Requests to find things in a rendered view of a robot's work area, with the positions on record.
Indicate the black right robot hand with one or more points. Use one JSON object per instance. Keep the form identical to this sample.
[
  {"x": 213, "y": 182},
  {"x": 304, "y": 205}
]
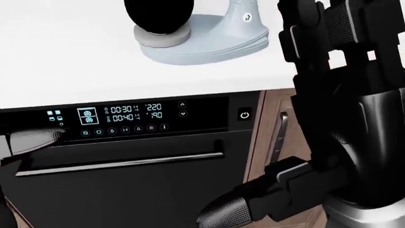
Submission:
[{"x": 335, "y": 114}]

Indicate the light blue stand mixer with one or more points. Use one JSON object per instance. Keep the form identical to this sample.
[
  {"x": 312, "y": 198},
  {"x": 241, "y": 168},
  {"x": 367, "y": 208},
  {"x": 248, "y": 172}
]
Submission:
[{"x": 228, "y": 40}]

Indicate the wooden cabinet door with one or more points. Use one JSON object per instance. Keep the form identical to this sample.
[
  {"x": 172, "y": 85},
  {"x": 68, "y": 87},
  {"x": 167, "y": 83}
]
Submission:
[{"x": 269, "y": 147}]

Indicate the black mixing bowl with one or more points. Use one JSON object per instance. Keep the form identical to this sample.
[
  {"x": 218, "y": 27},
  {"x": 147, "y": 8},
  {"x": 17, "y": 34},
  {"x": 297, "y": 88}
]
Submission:
[{"x": 158, "y": 14}]

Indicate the black built-in oven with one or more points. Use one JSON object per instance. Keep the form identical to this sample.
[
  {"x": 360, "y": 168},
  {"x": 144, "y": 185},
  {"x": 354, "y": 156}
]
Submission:
[{"x": 126, "y": 194}]

